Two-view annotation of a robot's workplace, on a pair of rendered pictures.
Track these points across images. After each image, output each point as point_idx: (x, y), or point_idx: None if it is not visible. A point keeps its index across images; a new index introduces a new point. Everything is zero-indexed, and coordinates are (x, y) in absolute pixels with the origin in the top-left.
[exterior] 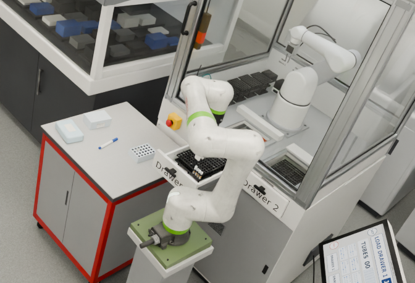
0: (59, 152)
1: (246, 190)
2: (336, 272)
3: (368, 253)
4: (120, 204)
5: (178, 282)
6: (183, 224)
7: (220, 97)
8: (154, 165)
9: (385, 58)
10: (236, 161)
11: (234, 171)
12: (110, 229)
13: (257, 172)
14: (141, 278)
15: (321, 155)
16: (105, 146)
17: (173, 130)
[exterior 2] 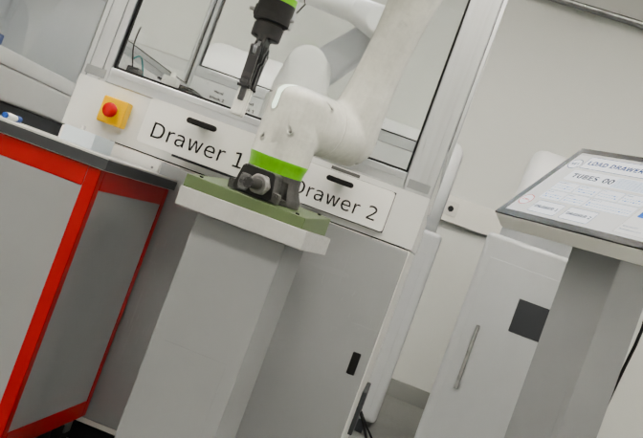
0: None
1: (303, 202)
2: (565, 208)
3: (595, 176)
4: (101, 195)
5: (270, 325)
6: (309, 148)
7: None
8: (145, 136)
9: None
10: None
11: (414, 12)
12: (70, 267)
13: (321, 160)
14: (203, 315)
15: (450, 86)
16: (11, 117)
17: (107, 138)
